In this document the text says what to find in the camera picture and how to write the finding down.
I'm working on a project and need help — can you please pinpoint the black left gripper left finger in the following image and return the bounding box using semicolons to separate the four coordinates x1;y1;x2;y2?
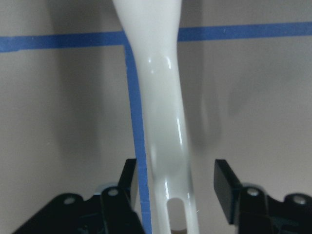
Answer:
15;158;144;234

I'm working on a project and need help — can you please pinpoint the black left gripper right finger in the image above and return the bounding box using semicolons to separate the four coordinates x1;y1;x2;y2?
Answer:
214;159;312;234

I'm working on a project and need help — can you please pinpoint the white hand brush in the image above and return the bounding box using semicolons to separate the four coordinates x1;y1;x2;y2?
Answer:
114;0;199;234

